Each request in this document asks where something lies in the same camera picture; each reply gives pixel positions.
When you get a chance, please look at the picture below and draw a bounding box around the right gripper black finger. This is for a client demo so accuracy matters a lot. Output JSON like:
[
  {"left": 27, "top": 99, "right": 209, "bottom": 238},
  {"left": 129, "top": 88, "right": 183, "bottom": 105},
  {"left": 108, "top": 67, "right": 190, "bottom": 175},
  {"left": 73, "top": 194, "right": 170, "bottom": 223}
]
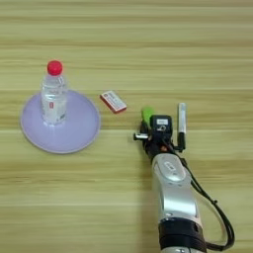
[
  {"left": 174, "top": 130, "right": 186, "bottom": 153},
  {"left": 139, "top": 119, "right": 152, "bottom": 135}
]

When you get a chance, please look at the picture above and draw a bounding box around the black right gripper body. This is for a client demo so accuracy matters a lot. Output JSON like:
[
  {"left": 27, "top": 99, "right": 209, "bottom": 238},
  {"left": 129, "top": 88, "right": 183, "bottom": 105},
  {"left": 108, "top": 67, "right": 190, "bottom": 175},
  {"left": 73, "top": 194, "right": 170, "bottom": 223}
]
[{"left": 132, "top": 130, "right": 185, "bottom": 163}]

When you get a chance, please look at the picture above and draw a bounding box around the green rectangular block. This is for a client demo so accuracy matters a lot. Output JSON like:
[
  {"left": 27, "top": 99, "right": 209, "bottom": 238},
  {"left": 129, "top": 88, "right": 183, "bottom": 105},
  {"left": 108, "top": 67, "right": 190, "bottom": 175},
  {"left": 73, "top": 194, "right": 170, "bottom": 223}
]
[{"left": 140, "top": 106, "right": 155, "bottom": 127}]

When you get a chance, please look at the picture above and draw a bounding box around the small red and white box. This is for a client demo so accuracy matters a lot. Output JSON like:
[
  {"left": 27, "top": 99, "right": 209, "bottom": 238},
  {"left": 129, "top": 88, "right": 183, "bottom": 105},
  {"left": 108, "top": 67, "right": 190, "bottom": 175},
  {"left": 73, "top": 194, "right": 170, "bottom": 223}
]
[{"left": 99, "top": 90, "right": 127, "bottom": 115}]

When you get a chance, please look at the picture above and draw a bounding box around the clear water bottle red cap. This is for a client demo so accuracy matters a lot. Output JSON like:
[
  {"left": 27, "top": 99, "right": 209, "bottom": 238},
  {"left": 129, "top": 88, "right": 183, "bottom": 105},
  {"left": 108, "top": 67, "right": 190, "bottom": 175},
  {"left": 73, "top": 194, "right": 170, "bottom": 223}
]
[{"left": 40, "top": 59, "right": 69, "bottom": 127}]

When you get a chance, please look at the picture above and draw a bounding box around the white marker with black cap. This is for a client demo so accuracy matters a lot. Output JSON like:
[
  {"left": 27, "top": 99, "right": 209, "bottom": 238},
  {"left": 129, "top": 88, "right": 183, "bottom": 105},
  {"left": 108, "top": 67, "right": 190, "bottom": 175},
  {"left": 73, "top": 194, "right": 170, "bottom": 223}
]
[{"left": 177, "top": 102, "right": 188, "bottom": 150}]

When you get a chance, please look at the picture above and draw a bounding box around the lavender round plate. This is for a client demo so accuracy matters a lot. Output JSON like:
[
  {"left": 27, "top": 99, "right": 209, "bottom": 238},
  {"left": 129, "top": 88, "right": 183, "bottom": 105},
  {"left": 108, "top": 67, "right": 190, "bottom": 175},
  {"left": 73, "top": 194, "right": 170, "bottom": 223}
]
[{"left": 20, "top": 89, "right": 102, "bottom": 155}]

